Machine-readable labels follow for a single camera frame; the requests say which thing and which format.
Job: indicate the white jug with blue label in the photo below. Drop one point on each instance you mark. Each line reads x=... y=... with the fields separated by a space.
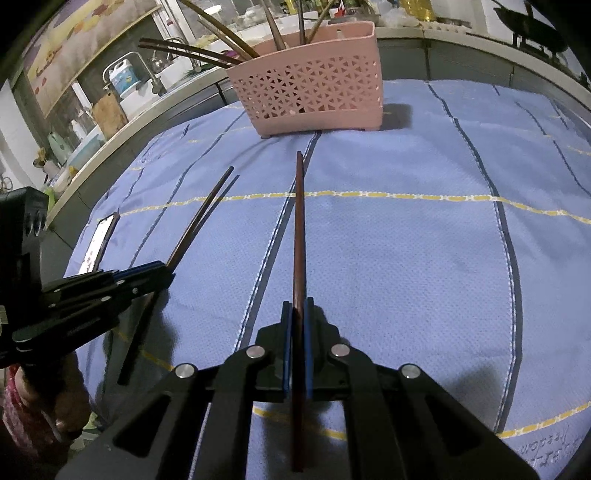
x=122 y=81

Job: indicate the black smartphone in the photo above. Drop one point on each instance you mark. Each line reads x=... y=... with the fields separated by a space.
x=98 y=244

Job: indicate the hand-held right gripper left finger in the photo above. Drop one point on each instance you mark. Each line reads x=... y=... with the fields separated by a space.
x=288 y=360

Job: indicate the grey kitchen counter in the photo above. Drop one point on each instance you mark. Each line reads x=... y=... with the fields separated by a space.
x=194 y=99

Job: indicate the chrome kitchen faucet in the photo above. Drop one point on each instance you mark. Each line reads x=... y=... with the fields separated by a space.
x=154 y=83

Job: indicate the blue plaid tablecloth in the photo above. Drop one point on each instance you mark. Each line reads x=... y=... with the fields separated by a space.
x=392 y=277

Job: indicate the light brown single chopstick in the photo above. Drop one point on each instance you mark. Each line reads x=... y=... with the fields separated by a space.
x=318 y=23

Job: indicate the person's left forearm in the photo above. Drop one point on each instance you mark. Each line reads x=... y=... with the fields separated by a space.
x=23 y=415

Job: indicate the yellow cooking oil bottle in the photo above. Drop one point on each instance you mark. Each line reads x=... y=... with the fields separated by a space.
x=418 y=9

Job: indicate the green plastic bottle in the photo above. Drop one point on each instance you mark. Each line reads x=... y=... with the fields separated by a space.
x=58 y=147

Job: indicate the light blue plastic basin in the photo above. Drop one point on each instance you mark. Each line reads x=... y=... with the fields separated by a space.
x=87 y=147

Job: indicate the row of condiment bottles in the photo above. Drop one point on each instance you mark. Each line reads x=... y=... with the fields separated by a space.
x=351 y=7

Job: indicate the person's left hand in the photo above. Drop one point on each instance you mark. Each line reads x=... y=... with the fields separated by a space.
x=69 y=401

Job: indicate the reddish brown single chopstick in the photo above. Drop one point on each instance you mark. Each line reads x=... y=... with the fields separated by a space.
x=299 y=230

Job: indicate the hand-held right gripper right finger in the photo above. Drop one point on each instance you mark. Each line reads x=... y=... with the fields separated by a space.
x=308 y=360

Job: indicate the black wok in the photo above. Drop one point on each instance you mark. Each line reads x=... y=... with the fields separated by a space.
x=531 y=25

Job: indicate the dark thin single chopstick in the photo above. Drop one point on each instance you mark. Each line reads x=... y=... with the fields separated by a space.
x=201 y=216
x=218 y=206

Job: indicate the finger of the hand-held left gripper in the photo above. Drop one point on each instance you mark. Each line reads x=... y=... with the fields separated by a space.
x=152 y=284
x=138 y=270

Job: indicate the pink perforated plastic basket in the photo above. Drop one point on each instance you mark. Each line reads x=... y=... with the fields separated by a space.
x=309 y=83

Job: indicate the wall poster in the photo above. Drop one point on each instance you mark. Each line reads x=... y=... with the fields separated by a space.
x=74 y=50

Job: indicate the white egg tray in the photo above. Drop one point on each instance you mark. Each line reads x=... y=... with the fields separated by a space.
x=443 y=25

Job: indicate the wooden cutting board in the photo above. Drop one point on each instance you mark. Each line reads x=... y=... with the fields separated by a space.
x=110 y=114

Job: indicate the bundle of wooden chopsticks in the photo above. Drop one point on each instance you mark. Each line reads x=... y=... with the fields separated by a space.
x=231 y=39

